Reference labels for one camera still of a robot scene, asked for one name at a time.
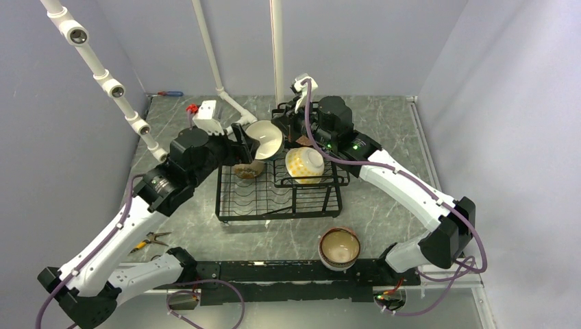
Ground teal white bowl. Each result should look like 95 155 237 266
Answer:
245 120 284 161

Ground red blue screwdriver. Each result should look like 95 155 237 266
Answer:
157 90 184 97

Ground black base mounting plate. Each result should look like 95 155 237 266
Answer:
162 258 421 306

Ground blue yellow patterned bowl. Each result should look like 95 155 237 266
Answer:
284 147 325 184

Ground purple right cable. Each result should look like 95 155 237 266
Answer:
303 77 489 318

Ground black wire dish rack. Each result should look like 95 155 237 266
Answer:
215 142 350 223

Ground brown glazed bowl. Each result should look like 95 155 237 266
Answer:
318 227 361 271

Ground yellow handled pliers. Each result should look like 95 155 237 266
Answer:
130 232 170 254

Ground white PVC pipe frame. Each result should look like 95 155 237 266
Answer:
42 1 276 157

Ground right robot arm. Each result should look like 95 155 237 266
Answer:
271 96 475 284

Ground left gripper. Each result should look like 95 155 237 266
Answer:
189 122 259 188

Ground purple cable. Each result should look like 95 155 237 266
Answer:
35 108 246 329
303 77 489 318

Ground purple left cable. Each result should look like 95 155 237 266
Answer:
35 108 246 329

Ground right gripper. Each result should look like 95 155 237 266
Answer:
272 95 336 149

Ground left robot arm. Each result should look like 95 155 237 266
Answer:
38 123 260 328

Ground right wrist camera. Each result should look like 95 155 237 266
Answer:
291 73 319 114

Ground aluminium rail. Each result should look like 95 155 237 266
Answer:
82 260 483 294

